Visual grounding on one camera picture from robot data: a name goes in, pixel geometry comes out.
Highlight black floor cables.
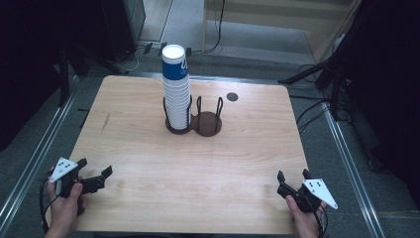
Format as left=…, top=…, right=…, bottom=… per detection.
left=295, top=97, right=331, bottom=135

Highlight stack of white paper cups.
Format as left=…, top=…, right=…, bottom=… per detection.
left=161, top=77, right=192, bottom=131

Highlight black hanging cable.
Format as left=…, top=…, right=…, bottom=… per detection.
left=192, top=0, right=227, bottom=55

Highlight black cabinet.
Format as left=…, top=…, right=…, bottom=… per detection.
left=98, top=0, right=147, bottom=62

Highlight right hand-held gripper cable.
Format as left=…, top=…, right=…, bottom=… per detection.
left=311, top=201, right=330, bottom=238

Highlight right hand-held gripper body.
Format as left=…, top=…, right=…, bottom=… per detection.
left=276, top=178, right=339, bottom=214

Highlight black metal stand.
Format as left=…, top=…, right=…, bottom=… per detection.
left=277, top=49, right=351, bottom=122
left=57, top=43, right=130, bottom=107

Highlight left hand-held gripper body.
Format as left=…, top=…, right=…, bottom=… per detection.
left=49, top=157, right=106, bottom=199

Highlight dark curtain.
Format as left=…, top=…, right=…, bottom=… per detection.
left=343, top=0, right=420, bottom=209
left=0, top=0, right=103, bottom=153

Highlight aluminium floor rail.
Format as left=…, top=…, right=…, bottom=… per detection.
left=323, top=102, right=387, bottom=238
left=0, top=93, right=77, bottom=219

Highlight left hand-held gripper cable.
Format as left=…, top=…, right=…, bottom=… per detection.
left=39, top=178, right=62, bottom=234

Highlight hand-held gripper cable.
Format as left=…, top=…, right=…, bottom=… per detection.
left=39, top=178, right=62, bottom=234
left=311, top=201, right=330, bottom=238

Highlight white floor cable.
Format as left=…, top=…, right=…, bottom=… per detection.
left=115, top=49, right=142, bottom=74

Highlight person's left hand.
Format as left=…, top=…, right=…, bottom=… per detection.
left=46, top=182, right=89, bottom=232

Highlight person's right hand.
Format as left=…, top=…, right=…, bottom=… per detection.
left=285, top=194, right=328, bottom=238

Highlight dark wire double cup holder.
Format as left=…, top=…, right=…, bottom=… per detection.
left=162, top=94, right=224, bottom=138

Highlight beige wooden frame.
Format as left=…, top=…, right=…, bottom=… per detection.
left=201, top=0, right=363, bottom=63

